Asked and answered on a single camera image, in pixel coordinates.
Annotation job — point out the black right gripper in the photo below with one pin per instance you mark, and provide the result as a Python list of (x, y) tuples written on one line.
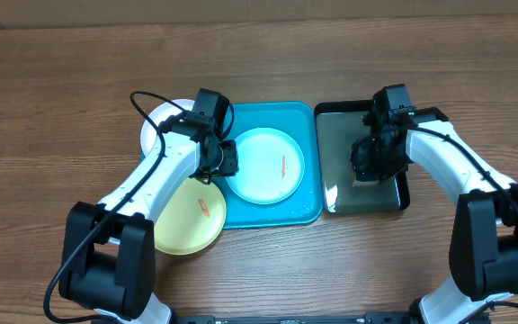
[(371, 158)]

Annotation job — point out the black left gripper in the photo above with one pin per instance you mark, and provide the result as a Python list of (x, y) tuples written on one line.
[(229, 166)]

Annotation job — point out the light blue plate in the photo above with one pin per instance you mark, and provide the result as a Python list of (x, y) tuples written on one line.
[(271, 166)]

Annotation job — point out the yellow plate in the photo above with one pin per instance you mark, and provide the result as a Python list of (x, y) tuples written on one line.
[(192, 220)]

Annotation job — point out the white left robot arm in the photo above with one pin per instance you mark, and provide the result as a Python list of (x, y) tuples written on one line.
[(108, 261)]

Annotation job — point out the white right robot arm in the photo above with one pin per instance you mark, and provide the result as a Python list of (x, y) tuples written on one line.
[(483, 255)]

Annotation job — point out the black water tray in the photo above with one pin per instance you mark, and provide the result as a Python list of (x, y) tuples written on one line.
[(339, 125)]

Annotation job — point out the teal plastic tray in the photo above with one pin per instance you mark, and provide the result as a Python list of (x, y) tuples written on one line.
[(306, 203)]

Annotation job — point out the white plate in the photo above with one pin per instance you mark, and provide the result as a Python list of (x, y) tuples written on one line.
[(160, 114)]

